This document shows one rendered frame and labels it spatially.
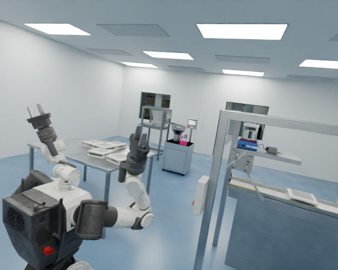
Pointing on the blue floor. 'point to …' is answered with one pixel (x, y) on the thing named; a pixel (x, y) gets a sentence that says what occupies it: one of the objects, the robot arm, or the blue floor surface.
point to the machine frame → (317, 127)
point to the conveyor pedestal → (283, 242)
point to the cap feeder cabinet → (177, 156)
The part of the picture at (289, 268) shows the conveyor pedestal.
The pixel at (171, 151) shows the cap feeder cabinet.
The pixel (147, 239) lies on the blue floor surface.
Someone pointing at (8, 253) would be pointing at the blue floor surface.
